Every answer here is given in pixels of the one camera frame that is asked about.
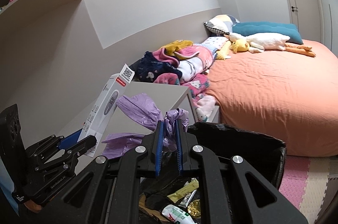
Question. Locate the orange bed sheet mattress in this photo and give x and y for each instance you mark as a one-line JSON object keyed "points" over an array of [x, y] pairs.
{"points": [[288, 96]]}

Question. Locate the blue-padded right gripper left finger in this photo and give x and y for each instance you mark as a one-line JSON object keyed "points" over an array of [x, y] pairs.
{"points": [[159, 147]]}

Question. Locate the yellow plush duck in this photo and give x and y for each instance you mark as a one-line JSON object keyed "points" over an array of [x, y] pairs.
{"points": [[240, 45]]}

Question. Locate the left hand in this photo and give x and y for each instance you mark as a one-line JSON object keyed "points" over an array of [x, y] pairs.
{"points": [[29, 206]]}

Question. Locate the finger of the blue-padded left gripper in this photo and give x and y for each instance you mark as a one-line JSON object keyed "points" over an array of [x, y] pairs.
{"points": [[80, 148], [70, 140]]}

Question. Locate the pink blanket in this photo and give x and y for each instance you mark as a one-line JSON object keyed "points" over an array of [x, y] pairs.
{"points": [[193, 62]]}

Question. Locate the pink foam floor mat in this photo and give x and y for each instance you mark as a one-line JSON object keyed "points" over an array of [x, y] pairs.
{"points": [[310, 184]]}

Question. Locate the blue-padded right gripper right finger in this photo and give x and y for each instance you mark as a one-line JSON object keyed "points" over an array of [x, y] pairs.
{"points": [[178, 145]]}

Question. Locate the checkered pillow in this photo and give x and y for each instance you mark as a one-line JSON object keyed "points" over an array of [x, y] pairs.
{"points": [[221, 24]]}

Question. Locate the yellow mustard garment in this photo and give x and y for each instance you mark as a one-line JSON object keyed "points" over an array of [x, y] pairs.
{"points": [[175, 46]]}

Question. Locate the black trash bag bin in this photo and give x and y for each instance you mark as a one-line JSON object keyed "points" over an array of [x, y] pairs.
{"points": [[264, 153]]}

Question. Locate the white thermometer box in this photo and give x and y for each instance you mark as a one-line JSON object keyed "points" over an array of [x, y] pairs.
{"points": [[104, 107]]}

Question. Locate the white plush goose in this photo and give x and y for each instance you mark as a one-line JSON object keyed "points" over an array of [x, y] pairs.
{"points": [[261, 42]]}

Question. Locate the purple plastic bag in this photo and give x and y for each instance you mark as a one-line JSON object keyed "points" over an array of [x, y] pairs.
{"points": [[143, 110]]}

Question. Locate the teal blue pillow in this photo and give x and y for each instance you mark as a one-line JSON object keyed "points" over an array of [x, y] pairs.
{"points": [[250, 28]]}

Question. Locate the yellow sachet packet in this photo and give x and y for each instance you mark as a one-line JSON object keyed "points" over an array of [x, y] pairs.
{"points": [[184, 191]]}

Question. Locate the white green crumpled packet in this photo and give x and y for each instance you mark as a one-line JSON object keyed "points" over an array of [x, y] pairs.
{"points": [[177, 215]]}

